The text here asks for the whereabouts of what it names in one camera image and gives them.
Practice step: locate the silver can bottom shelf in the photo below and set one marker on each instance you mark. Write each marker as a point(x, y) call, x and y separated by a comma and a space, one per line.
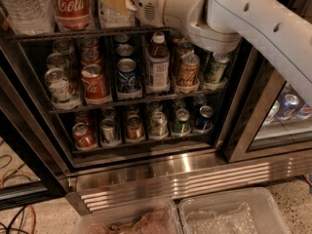
point(109, 132)

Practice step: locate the orange gold can front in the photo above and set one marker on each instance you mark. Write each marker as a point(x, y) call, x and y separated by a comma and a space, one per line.
point(186, 72)

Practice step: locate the steel glass fridge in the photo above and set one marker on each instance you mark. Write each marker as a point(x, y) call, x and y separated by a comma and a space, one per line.
point(238, 150)

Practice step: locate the blue can bottom shelf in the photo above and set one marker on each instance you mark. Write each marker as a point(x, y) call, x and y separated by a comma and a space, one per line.
point(203, 119)

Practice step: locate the red can bottom shelf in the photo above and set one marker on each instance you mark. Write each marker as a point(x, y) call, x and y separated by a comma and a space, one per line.
point(84, 137)

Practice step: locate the white green can bottom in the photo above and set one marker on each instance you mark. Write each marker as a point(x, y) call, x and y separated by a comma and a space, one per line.
point(158, 125)

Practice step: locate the green can front right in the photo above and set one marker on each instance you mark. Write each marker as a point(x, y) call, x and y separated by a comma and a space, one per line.
point(214, 72)

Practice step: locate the clear water bottle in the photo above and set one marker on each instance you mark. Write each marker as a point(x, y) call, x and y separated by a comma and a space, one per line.
point(109, 18)
point(30, 17)

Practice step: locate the blue Pepsi can front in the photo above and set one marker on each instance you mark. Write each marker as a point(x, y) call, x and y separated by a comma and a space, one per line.
point(128, 83)

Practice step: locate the red Coca-Cola bottle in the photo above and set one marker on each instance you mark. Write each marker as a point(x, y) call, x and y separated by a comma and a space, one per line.
point(74, 15)

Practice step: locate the blue cans behind right door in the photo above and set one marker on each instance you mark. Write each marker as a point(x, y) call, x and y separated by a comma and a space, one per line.
point(289, 104)

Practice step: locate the clear bin with brown contents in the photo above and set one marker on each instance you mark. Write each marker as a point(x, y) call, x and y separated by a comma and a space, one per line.
point(149, 217)

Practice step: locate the brown tea bottle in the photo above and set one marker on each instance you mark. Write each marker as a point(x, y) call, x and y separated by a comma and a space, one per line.
point(157, 64)

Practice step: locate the white front can middle shelf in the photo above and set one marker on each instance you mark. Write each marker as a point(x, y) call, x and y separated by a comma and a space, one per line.
point(64, 96)

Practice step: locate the clear bin with plastic wrap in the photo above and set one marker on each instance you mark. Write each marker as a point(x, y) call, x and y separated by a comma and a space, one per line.
point(244, 211)

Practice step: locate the green can bottom shelf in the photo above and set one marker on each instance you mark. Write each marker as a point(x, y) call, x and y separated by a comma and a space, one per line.
point(181, 126)

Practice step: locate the red Coca-Cola can front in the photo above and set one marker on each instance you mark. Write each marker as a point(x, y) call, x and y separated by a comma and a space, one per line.
point(96, 86)

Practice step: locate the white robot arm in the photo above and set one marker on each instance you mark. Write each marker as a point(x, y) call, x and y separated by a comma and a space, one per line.
point(283, 37)

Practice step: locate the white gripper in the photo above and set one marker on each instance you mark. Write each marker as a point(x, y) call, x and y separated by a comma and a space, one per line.
point(146, 0)

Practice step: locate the gold can bottom shelf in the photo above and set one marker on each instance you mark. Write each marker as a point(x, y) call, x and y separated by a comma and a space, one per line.
point(134, 129)

